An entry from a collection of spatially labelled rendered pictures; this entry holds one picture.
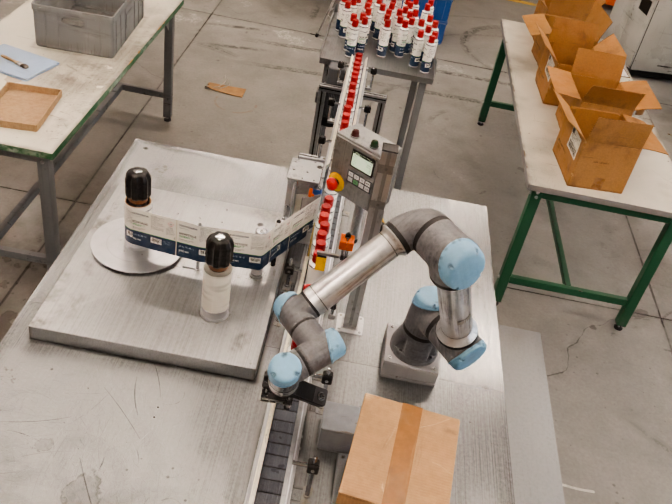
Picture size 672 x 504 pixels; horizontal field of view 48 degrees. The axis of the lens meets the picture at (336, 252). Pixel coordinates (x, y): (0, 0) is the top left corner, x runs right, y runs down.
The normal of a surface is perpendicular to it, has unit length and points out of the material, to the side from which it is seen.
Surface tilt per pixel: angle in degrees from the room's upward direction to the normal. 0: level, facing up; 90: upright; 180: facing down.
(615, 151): 92
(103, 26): 90
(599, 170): 90
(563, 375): 0
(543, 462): 0
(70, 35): 90
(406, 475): 0
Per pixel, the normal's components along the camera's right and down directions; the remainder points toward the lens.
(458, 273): 0.50, 0.54
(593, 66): -0.07, 0.34
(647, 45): 0.08, 0.62
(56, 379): 0.15, -0.78
